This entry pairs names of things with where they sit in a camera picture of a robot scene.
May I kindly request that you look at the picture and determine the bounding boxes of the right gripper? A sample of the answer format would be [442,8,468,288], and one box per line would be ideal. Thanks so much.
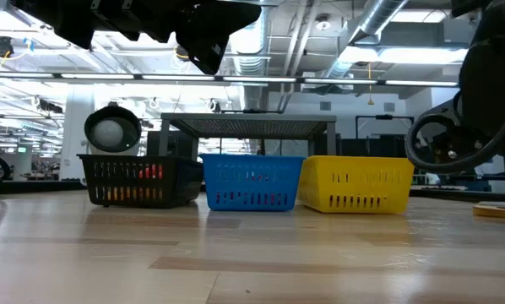
[459,29,505,196]

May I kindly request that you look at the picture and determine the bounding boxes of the black camera cable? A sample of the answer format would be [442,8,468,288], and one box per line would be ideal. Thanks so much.
[405,95,505,175]

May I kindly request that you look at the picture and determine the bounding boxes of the blue plastic basket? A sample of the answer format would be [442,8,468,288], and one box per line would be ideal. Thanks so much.
[199,154,307,213]

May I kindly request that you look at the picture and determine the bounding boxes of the yellow hanging pendant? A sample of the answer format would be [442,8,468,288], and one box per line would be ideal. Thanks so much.
[365,62,375,106]

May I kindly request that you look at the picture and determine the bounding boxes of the white cylindrical spotlight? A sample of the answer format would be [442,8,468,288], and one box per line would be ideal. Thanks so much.
[83,100,143,156]

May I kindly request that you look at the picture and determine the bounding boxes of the yellow card pack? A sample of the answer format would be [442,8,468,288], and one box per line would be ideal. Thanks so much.
[472,200,505,220]

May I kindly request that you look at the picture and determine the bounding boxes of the black plastic basket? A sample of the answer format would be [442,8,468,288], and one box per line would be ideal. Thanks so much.
[77,154,204,210]

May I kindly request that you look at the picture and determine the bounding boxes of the yellow plastic basket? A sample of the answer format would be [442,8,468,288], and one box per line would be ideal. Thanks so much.
[296,155,416,215]

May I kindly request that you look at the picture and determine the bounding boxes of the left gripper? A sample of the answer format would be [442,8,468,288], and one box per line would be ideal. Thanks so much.
[11,0,263,76]

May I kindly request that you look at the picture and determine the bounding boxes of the grey perforated metal riser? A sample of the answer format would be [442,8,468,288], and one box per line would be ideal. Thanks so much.
[158,112,338,157]

